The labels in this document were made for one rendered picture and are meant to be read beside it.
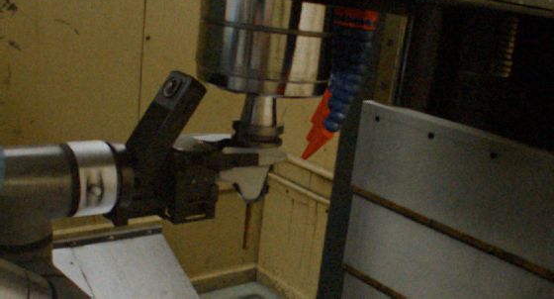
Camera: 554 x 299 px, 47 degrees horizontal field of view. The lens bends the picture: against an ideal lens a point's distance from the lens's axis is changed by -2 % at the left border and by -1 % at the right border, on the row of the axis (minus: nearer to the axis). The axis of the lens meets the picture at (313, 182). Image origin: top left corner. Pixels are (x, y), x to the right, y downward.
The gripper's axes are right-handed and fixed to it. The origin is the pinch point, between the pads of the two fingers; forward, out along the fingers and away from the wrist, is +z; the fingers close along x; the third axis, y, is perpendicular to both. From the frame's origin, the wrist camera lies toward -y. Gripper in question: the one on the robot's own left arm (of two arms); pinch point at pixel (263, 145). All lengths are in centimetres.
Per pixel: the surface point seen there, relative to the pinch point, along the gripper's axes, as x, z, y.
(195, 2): -100, 49, -12
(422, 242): -4.6, 41.6, 21.7
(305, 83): 7.8, -1.3, -9.0
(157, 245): -96, 39, 58
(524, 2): 32.2, -0.8, -20.0
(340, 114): 18.5, -5.7, -8.1
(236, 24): 3.7, -8.1, -14.5
